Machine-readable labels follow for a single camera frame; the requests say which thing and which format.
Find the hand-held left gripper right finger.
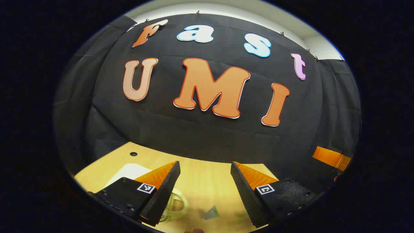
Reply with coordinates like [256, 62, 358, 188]
[230, 161, 319, 228]

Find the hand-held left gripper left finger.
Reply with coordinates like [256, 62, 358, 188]
[94, 161, 181, 227]

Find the large white green cream tube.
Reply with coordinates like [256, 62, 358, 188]
[201, 205, 220, 220]

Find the pale yellow small suitcase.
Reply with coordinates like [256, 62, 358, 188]
[105, 163, 189, 224]

